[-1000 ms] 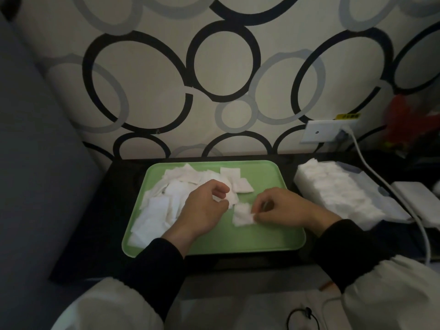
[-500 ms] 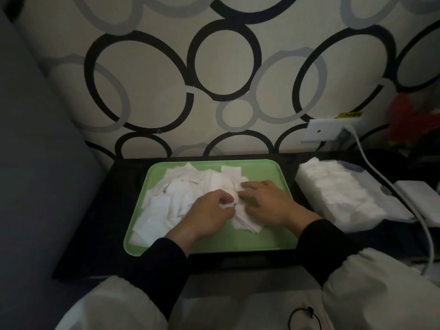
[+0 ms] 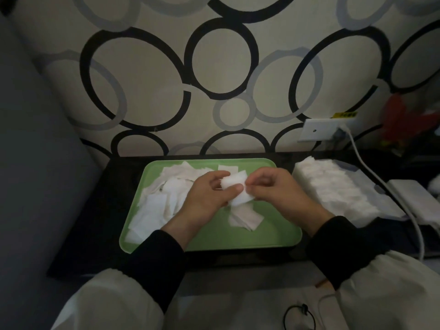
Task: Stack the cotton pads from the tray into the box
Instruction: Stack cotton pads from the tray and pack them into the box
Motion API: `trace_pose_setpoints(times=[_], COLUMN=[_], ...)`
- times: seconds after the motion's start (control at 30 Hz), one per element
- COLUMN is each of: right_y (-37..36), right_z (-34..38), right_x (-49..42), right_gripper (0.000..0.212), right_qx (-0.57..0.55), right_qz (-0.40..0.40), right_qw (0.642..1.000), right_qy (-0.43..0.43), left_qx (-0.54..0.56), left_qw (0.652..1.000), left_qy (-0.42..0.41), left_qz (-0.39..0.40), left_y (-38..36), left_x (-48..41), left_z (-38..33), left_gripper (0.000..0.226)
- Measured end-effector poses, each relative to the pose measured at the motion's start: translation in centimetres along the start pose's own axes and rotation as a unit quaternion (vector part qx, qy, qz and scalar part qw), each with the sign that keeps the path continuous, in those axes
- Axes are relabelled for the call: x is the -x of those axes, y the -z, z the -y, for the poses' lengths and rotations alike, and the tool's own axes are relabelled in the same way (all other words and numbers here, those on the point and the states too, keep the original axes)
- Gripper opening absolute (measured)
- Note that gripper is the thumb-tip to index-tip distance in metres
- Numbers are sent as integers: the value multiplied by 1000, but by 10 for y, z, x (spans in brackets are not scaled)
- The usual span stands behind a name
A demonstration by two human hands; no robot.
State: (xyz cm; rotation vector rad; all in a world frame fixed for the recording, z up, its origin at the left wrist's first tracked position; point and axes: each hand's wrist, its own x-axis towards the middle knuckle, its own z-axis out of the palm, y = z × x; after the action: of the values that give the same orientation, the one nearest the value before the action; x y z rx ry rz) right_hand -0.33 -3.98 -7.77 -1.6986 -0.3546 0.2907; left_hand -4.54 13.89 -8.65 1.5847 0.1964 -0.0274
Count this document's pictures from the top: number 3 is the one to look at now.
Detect green plastic tray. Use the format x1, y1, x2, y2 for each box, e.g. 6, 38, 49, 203
118, 158, 303, 255

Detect thin white cable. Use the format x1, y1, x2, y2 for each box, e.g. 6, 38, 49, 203
317, 293, 336, 327

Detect white power bank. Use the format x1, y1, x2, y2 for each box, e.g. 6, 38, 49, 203
387, 179, 440, 226

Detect clear plastic box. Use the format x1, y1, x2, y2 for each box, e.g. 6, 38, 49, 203
292, 156, 380, 229

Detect person's right hand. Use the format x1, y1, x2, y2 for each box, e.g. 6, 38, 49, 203
244, 167, 336, 237

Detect person's left hand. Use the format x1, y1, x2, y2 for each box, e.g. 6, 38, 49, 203
160, 170, 244, 251

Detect grey upholstered sofa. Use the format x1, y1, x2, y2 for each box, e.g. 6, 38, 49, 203
0, 13, 102, 330

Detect white charger cable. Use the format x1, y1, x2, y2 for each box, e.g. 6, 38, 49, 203
338, 125, 425, 262

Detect red decoration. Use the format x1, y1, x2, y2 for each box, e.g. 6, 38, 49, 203
379, 94, 440, 148

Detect black hair tie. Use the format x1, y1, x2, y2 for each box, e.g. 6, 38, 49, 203
283, 304, 316, 330

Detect person's right forearm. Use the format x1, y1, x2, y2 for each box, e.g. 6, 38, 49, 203
306, 215, 440, 330

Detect white wall socket plate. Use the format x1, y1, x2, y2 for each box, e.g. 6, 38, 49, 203
298, 118, 358, 143

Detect person's left forearm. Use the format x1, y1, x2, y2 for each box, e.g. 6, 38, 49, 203
51, 229, 187, 330

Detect pile of white cotton pads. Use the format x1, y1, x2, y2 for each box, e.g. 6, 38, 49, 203
124, 161, 264, 244

